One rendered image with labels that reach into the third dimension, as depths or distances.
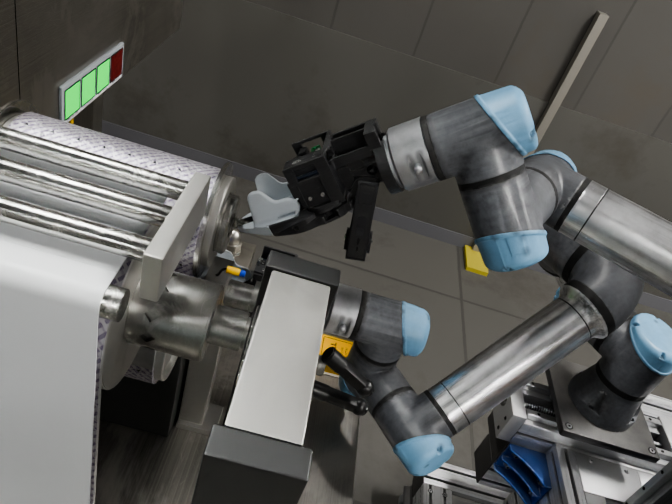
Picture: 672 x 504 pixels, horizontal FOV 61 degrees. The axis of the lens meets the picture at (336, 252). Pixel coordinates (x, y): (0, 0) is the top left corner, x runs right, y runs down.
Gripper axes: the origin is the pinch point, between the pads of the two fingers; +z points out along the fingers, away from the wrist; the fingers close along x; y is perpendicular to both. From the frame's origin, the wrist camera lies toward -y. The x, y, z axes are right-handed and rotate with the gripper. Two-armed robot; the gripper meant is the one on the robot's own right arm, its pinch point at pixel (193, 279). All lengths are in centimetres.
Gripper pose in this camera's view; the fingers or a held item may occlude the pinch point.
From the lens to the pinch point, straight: 87.9
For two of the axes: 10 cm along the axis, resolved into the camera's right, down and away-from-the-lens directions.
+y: 2.7, -7.6, -5.9
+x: -1.0, 5.8, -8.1
